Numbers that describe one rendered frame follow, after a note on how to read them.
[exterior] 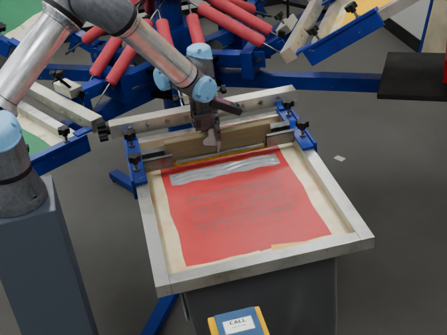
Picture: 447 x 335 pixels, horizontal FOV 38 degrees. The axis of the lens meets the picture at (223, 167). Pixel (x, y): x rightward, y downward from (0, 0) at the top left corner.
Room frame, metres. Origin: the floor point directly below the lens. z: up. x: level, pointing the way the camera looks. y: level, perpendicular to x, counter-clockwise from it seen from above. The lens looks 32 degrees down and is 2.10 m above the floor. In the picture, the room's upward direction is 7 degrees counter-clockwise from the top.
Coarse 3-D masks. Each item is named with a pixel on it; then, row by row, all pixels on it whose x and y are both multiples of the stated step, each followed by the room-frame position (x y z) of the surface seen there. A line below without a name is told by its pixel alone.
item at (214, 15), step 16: (144, 0) 2.83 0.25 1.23; (208, 0) 2.70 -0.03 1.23; (224, 0) 2.69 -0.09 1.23; (240, 0) 2.87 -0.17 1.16; (160, 16) 2.57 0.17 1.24; (192, 16) 2.54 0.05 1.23; (208, 16) 2.57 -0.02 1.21; (224, 16) 2.56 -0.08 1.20; (240, 16) 2.65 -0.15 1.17; (96, 32) 2.76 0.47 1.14; (160, 32) 2.49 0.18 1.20; (192, 32) 2.49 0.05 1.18; (240, 32) 2.52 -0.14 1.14; (256, 32) 2.53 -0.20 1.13; (272, 32) 2.62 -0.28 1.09; (112, 48) 2.57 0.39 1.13; (128, 48) 2.49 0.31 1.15; (272, 48) 2.50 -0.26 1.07; (96, 64) 2.53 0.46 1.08; (128, 64) 2.46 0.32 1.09; (112, 80) 2.41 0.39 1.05
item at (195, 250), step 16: (208, 160) 1.88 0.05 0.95; (224, 176) 1.77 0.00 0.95; (176, 192) 1.71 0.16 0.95; (192, 192) 1.70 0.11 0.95; (176, 208) 1.63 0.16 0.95; (176, 224) 1.54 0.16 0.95; (192, 224) 1.54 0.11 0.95; (192, 240) 1.46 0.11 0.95; (208, 240) 1.45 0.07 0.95; (224, 240) 1.44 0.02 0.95; (240, 240) 1.43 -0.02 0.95; (192, 256) 1.39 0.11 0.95; (208, 256) 1.38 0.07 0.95; (224, 256) 1.37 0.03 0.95
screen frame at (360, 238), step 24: (240, 120) 2.06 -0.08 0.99; (144, 144) 2.00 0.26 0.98; (312, 168) 1.71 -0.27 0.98; (144, 192) 1.68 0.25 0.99; (336, 192) 1.55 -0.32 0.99; (144, 216) 1.56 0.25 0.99; (360, 216) 1.43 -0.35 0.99; (336, 240) 1.34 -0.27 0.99; (360, 240) 1.33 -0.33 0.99; (216, 264) 1.30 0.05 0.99; (240, 264) 1.29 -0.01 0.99; (264, 264) 1.29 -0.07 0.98; (288, 264) 1.30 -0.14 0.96; (168, 288) 1.25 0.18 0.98; (192, 288) 1.26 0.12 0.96
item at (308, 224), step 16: (224, 160) 1.87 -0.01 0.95; (240, 176) 1.76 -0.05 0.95; (256, 176) 1.74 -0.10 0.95; (272, 176) 1.73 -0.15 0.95; (288, 176) 1.72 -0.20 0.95; (288, 192) 1.63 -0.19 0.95; (304, 192) 1.62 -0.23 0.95; (304, 208) 1.54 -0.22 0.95; (256, 224) 1.50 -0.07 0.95; (272, 224) 1.49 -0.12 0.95; (288, 224) 1.48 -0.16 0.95; (304, 224) 1.47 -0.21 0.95; (320, 224) 1.46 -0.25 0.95; (256, 240) 1.42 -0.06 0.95; (272, 240) 1.42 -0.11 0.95; (288, 240) 1.41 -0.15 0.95; (304, 240) 1.40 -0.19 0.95
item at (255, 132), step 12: (264, 120) 1.91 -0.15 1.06; (204, 132) 1.88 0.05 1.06; (228, 132) 1.87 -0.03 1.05; (240, 132) 1.88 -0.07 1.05; (252, 132) 1.88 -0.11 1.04; (264, 132) 1.89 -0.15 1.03; (168, 144) 1.84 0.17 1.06; (180, 144) 1.85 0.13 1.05; (192, 144) 1.85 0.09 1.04; (228, 144) 1.87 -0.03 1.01; (240, 144) 1.88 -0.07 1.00; (180, 156) 1.85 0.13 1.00
